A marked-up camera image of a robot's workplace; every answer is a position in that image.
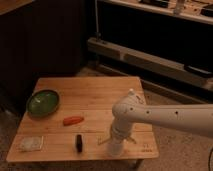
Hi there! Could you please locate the long baseboard heater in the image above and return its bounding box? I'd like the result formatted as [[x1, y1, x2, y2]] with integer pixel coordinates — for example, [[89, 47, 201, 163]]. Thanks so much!
[[87, 37, 213, 91]]

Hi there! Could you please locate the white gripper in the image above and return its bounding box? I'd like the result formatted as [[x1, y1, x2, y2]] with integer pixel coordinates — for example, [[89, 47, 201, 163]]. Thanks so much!
[[97, 120, 137, 145]]

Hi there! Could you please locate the green bowl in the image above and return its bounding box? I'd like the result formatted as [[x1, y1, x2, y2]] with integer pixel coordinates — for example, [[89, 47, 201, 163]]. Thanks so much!
[[26, 89, 60, 118]]

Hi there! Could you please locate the clear plastic packet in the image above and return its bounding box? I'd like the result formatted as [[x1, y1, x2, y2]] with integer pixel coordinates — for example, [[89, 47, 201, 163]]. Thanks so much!
[[19, 136, 43, 152]]

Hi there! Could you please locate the wooden folding table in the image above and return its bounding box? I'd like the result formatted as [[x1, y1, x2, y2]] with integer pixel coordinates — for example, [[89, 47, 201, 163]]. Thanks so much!
[[6, 77, 160, 164]]

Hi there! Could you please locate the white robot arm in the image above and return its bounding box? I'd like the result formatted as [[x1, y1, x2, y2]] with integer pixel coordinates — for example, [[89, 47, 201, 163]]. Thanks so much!
[[98, 89, 213, 145]]

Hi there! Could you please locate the orange carrot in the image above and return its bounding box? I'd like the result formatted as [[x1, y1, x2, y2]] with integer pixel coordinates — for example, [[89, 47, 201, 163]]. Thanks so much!
[[63, 116, 84, 126]]

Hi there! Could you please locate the wooden shelf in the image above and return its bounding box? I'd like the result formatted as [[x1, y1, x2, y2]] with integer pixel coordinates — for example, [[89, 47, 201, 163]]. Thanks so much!
[[101, 0, 213, 25]]

